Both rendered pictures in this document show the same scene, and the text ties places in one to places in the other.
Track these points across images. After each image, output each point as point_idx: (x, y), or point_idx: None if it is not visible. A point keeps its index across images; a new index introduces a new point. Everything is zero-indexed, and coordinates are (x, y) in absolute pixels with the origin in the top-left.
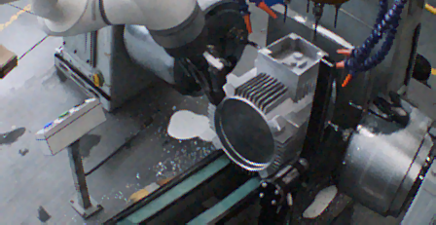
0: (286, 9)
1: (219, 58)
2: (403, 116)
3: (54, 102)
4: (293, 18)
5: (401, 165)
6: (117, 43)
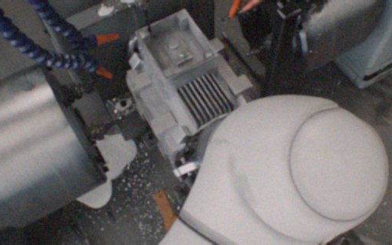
0: (147, 14)
1: (113, 124)
2: None
3: None
4: (101, 17)
5: (366, 1)
6: None
